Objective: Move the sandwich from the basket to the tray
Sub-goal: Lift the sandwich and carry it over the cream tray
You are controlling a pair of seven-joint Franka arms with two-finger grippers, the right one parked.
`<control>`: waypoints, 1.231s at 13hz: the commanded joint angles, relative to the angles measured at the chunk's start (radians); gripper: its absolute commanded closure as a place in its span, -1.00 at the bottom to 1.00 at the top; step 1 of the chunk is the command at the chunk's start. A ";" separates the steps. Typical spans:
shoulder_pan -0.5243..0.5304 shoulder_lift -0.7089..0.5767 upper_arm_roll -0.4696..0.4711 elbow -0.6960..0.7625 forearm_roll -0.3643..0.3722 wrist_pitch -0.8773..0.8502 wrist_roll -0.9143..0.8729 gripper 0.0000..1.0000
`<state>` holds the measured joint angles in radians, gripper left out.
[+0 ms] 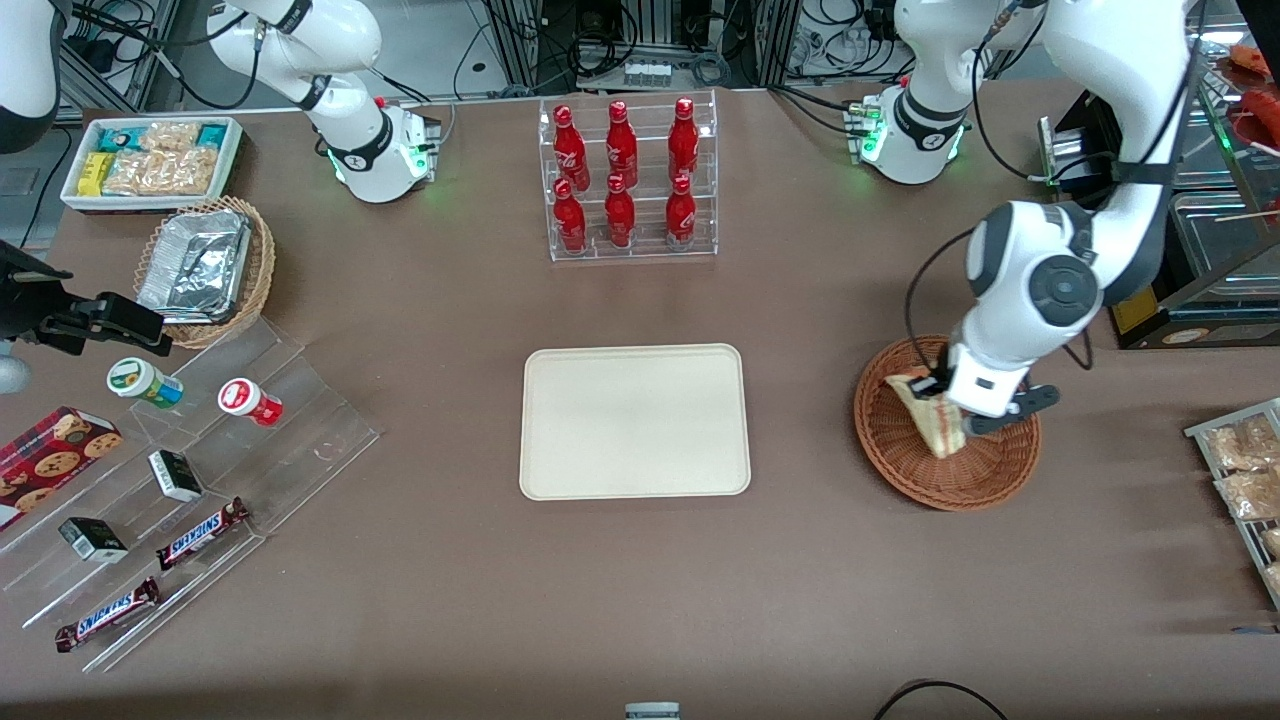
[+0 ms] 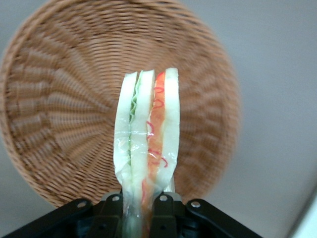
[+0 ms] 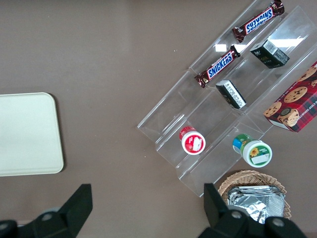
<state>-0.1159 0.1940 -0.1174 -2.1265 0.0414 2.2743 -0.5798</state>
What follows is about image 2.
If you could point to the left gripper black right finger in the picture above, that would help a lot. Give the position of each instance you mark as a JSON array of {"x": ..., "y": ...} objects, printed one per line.
[{"x": 198, "y": 220}]

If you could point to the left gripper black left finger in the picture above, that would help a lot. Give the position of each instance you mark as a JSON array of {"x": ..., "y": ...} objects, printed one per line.
[{"x": 74, "y": 220}]

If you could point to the triangular sandwich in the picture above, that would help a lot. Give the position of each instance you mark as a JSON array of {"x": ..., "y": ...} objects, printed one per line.
[{"x": 138, "y": 138}]

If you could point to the round brown wicker basket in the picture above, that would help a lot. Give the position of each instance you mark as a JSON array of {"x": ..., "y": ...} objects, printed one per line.
[{"x": 62, "y": 111}]

